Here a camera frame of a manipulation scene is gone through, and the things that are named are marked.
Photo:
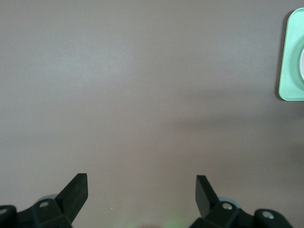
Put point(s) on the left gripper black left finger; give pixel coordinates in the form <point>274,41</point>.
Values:
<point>64,204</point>

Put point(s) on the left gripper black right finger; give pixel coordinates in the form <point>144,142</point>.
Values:
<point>213,211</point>

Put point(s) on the round beige plate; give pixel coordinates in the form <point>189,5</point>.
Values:
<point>302,64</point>

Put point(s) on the brown table mat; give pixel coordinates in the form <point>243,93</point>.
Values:
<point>118,95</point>

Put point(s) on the light green rectangular tray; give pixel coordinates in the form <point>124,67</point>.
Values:
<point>288,71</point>

